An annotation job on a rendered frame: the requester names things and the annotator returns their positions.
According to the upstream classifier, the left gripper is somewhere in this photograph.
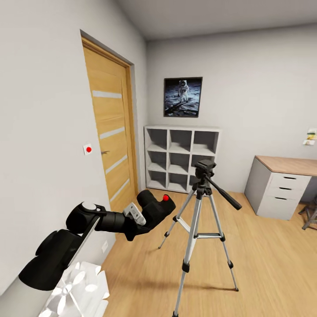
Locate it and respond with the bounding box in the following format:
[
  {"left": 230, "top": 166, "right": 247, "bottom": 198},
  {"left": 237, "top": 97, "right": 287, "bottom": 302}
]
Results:
[{"left": 109, "top": 212, "right": 151, "bottom": 241}]

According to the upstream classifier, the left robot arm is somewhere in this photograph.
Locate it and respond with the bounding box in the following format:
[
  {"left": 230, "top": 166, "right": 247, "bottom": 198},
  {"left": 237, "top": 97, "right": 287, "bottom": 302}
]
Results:
[{"left": 0, "top": 202, "right": 151, "bottom": 317}]

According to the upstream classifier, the digital camera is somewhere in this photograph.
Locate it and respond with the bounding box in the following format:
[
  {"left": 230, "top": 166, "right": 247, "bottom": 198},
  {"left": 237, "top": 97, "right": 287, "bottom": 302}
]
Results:
[{"left": 137, "top": 189, "right": 176, "bottom": 230}]

